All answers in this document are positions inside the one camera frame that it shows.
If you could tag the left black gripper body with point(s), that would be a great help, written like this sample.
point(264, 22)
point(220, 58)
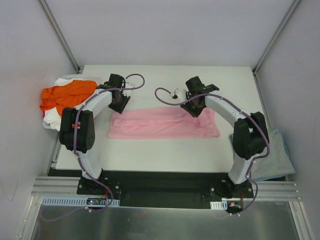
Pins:
point(120, 104)

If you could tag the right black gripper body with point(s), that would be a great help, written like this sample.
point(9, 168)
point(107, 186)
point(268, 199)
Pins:
point(192, 108)

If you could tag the pink t shirt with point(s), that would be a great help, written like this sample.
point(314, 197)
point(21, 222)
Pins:
point(163, 123)

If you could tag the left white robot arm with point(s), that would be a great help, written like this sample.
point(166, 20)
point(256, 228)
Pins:
point(77, 128)

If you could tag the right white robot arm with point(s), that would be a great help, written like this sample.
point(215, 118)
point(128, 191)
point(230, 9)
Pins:
point(250, 135)

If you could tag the white plastic bin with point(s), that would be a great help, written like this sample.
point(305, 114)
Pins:
point(98, 78)

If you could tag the orange t shirt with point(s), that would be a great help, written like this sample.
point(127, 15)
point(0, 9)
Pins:
point(66, 96)

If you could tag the white t shirt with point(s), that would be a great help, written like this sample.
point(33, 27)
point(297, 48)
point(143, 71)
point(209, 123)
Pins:
point(51, 120)

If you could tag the grey folded t shirt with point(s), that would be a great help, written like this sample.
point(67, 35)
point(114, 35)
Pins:
point(275, 155)

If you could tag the blue folded t shirt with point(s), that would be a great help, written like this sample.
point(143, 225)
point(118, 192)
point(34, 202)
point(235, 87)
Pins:
point(285, 147)

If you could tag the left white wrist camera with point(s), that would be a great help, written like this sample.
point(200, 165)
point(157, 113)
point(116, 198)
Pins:
point(128, 85)

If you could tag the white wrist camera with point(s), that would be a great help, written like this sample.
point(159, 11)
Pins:
point(128, 85)
point(179, 94)

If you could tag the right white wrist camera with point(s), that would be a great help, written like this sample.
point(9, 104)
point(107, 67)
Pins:
point(179, 94)

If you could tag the right aluminium corner post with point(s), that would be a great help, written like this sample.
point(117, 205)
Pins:
point(277, 33)

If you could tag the aluminium corner post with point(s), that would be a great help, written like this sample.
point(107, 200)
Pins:
point(277, 33)
point(58, 33)

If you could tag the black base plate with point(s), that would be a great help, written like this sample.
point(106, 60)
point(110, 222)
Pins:
point(179, 190)

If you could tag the left slotted cable duct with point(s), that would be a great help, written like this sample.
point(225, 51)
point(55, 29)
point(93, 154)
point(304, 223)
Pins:
point(66, 201)

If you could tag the slotted cable duct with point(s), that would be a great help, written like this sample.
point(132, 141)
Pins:
point(219, 205)
point(66, 201)

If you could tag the left aluminium corner post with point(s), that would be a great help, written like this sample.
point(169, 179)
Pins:
point(58, 33)

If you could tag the aluminium extrusion rail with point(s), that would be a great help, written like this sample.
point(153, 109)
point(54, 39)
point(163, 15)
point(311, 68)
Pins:
point(66, 181)

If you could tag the right slotted cable duct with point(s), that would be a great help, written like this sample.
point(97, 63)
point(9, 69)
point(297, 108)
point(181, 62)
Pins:
point(219, 205)

